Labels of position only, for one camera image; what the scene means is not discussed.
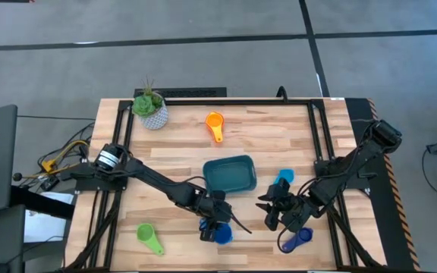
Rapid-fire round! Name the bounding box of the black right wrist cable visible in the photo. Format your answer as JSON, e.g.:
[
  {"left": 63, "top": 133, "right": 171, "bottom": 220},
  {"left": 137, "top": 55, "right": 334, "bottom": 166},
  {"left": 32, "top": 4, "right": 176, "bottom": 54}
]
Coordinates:
[{"left": 277, "top": 218, "right": 299, "bottom": 251}]

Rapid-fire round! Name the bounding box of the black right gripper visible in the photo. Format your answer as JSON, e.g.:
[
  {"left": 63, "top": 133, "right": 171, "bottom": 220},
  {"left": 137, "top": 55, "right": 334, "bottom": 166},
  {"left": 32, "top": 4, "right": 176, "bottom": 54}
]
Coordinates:
[{"left": 256, "top": 177, "right": 318, "bottom": 232}]

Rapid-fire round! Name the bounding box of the white paper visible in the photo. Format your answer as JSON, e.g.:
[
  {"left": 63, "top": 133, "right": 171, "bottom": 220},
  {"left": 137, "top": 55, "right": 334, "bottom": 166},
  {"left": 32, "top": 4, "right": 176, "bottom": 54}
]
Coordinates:
[{"left": 23, "top": 191, "right": 76, "bottom": 243}]

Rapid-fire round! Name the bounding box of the yellow connector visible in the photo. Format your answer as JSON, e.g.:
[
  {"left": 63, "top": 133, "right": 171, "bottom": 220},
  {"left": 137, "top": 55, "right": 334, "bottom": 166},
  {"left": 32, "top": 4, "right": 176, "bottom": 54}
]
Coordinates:
[{"left": 42, "top": 158, "right": 57, "bottom": 174}]

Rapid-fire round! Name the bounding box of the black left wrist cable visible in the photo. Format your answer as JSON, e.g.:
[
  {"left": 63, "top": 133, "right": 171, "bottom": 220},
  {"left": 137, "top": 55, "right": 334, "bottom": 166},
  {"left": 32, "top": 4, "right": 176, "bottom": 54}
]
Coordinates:
[{"left": 230, "top": 212, "right": 253, "bottom": 234}]

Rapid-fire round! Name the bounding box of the light blue measuring cup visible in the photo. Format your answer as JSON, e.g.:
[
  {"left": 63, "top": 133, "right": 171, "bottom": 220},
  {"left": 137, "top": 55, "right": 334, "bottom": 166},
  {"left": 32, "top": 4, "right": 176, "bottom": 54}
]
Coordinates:
[{"left": 273, "top": 168, "right": 296, "bottom": 187}]

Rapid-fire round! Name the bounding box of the black panel with hazard stripes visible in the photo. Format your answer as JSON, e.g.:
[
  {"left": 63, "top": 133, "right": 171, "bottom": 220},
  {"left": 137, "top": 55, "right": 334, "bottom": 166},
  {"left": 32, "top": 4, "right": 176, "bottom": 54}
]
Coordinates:
[{"left": 345, "top": 97, "right": 420, "bottom": 272}]

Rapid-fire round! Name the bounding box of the black metal table frame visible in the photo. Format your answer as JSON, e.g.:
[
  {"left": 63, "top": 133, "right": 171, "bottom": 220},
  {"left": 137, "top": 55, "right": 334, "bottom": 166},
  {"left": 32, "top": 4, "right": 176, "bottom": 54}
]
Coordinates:
[{"left": 64, "top": 97, "right": 385, "bottom": 272}]

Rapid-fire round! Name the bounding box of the succulent in white patterned pot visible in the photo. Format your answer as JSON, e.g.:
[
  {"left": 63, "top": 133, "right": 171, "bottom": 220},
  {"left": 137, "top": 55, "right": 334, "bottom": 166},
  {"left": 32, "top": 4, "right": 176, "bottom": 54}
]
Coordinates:
[{"left": 131, "top": 75, "right": 169, "bottom": 131}]

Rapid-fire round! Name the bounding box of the orange measuring cup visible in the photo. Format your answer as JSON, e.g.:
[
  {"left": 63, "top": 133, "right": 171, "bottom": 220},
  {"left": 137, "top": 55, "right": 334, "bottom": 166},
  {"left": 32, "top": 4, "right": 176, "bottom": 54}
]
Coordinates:
[{"left": 204, "top": 111, "right": 226, "bottom": 144}]

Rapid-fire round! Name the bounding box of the teal plastic basket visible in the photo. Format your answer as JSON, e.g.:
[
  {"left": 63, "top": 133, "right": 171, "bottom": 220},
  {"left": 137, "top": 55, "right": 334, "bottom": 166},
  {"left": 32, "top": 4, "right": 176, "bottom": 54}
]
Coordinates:
[{"left": 202, "top": 154, "right": 258, "bottom": 195}]

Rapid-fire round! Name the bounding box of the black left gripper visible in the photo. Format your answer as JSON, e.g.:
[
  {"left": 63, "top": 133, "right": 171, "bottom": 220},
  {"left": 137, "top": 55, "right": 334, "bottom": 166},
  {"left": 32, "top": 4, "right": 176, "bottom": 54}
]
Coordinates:
[{"left": 195, "top": 189, "right": 234, "bottom": 243}]

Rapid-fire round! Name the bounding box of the green measuring cup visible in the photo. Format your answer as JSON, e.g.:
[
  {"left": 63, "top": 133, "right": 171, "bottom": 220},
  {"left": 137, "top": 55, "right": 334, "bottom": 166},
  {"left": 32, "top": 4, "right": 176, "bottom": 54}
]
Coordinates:
[{"left": 136, "top": 222, "right": 165, "bottom": 256}]

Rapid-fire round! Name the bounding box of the small black device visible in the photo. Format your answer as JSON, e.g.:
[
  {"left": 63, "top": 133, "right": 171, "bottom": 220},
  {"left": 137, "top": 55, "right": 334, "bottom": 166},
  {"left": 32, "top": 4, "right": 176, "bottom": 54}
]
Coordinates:
[{"left": 39, "top": 176, "right": 61, "bottom": 192}]

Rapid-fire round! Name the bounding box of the black bar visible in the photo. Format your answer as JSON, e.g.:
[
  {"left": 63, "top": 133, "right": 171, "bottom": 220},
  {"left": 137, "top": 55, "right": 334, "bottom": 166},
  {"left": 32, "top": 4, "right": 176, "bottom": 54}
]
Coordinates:
[{"left": 9, "top": 184, "right": 76, "bottom": 220}]

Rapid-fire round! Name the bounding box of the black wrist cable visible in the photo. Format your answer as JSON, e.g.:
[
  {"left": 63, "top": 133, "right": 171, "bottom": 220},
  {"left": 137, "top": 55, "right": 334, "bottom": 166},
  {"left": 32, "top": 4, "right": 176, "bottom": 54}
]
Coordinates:
[
  {"left": 230, "top": 212, "right": 253, "bottom": 234},
  {"left": 277, "top": 218, "right": 299, "bottom": 251}
]

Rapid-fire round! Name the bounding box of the dark blue measuring cup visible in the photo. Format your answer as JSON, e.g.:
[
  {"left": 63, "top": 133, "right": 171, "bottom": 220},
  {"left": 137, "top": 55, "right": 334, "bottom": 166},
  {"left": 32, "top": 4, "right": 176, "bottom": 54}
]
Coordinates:
[{"left": 281, "top": 226, "right": 314, "bottom": 254}]

